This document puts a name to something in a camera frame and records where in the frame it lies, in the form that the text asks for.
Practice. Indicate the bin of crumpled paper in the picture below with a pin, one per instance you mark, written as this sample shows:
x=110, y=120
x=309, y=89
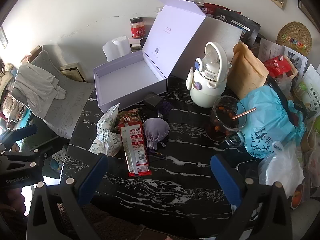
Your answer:
x=58, y=160

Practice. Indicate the tan paper bag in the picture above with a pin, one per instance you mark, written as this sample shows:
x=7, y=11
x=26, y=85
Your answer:
x=245, y=72

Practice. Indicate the person's left hand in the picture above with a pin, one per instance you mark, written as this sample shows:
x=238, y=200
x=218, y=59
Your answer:
x=12, y=205

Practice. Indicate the small black box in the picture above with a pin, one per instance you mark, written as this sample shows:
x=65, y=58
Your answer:
x=152, y=101

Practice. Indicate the glass cup of tea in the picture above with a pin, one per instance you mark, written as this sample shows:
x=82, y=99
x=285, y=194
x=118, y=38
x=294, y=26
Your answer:
x=220, y=130

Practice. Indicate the gold picture frame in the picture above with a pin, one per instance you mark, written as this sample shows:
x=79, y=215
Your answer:
x=72, y=72

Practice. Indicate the white paper leaflet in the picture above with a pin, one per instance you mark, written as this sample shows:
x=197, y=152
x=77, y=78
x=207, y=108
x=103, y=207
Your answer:
x=270, y=48

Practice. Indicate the long red snack packet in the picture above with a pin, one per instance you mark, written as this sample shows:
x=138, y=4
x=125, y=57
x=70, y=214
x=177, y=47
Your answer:
x=133, y=150

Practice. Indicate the black foil bag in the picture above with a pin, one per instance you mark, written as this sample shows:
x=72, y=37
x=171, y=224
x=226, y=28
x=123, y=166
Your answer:
x=240, y=22

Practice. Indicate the paper towel roll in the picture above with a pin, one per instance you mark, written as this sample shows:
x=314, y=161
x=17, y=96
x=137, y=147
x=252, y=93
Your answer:
x=120, y=47

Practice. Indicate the printed magazine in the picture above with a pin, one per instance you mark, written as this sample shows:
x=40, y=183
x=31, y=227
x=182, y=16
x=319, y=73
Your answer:
x=297, y=57

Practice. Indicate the brown snack packet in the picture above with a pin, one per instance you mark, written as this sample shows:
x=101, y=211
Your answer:
x=130, y=116

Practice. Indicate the grey cloth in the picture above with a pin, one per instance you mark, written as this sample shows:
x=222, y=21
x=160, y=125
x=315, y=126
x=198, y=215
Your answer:
x=35, y=85

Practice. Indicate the red foil packet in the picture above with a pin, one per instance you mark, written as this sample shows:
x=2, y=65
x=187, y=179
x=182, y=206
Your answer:
x=277, y=66

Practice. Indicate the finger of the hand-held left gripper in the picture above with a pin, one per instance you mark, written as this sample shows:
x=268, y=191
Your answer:
x=25, y=131
x=27, y=158

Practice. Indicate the copper metal straw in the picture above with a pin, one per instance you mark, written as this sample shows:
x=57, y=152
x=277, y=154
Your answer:
x=243, y=113

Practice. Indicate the dark bowl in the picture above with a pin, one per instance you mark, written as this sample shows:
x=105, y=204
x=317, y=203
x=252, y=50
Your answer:
x=143, y=43

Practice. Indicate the dark red bag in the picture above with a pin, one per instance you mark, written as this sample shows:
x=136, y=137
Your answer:
x=208, y=10

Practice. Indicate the white plastic bag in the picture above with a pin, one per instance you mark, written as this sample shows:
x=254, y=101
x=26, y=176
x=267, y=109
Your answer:
x=280, y=170

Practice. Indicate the lavender gift box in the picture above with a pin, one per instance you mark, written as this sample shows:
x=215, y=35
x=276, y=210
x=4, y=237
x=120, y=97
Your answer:
x=125, y=80

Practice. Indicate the cardboard box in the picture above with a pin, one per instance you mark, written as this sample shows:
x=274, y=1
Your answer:
x=36, y=50

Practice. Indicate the blue plastic bag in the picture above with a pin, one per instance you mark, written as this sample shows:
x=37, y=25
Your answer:
x=265, y=130

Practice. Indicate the small wall picture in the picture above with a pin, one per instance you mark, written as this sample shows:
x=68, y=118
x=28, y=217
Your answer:
x=2, y=37

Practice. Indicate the cream water bottle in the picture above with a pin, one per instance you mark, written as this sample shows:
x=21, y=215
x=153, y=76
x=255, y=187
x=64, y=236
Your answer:
x=205, y=92

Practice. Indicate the red sauce jar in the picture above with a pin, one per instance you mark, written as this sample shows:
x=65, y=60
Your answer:
x=138, y=30

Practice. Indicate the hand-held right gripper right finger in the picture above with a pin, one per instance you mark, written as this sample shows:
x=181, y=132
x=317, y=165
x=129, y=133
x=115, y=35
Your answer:
x=226, y=180

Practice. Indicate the white green food packet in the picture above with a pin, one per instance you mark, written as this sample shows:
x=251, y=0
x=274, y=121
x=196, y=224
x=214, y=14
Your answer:
x=308, y=90

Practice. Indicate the grey leaf-print chair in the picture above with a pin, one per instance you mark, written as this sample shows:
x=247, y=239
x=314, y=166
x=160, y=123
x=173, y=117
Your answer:
x=70, y=97

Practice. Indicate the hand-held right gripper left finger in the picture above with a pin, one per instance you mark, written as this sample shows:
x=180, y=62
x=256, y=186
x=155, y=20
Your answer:
x=92, y=180

